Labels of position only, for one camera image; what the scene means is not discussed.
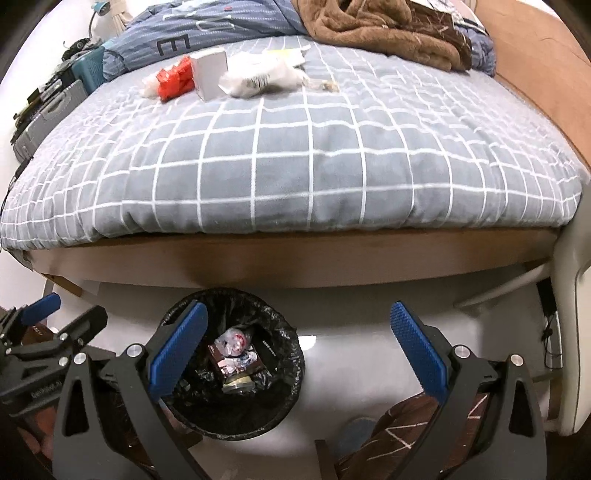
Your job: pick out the bed with grey checked sheet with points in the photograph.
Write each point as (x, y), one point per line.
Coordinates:
(300, 161)

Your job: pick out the yellow sachet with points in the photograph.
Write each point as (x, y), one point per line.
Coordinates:
(277, 52)

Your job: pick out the dark clutter pile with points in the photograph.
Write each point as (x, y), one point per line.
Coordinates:
(69, 50)

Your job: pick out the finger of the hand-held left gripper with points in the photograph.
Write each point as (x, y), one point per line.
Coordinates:
(41, 308)
(78, 327)

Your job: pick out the red plastic bag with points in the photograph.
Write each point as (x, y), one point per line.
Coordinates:
(175, 78)

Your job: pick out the wooden headboard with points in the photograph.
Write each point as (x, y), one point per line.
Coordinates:
(540, 60)

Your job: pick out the brown fleece blanket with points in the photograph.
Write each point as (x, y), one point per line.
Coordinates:
(378, 32)

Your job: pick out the white bedside cabinet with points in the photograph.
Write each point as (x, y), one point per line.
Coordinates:
(575, 300)

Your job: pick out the brown cookie box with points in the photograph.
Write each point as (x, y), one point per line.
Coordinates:
(228, 364)

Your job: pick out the blue striped pillow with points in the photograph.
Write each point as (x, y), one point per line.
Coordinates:
(207, 27)

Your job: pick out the patterned pillow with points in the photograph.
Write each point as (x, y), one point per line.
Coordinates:
(475, 32)

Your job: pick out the person's left hand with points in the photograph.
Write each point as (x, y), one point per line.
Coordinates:
(41, 438)

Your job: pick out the teal suitcase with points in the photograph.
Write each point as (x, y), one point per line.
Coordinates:
(87, 64)

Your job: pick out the blue desk lamp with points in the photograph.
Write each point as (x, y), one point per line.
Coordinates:
(99, 8)

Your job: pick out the black lined waste bin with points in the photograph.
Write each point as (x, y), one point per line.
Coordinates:
(281, 369)

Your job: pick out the clear plastic bag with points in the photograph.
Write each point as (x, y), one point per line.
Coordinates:
(233, 341)

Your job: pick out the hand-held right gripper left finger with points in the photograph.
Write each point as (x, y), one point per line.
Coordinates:
(178, 350)

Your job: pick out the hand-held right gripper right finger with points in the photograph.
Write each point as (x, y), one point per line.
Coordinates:
(418, 350)

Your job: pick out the grey suitcase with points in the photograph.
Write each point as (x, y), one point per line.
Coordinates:
(46, 115)

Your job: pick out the white cardboard box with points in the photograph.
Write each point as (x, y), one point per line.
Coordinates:
(207, 74)

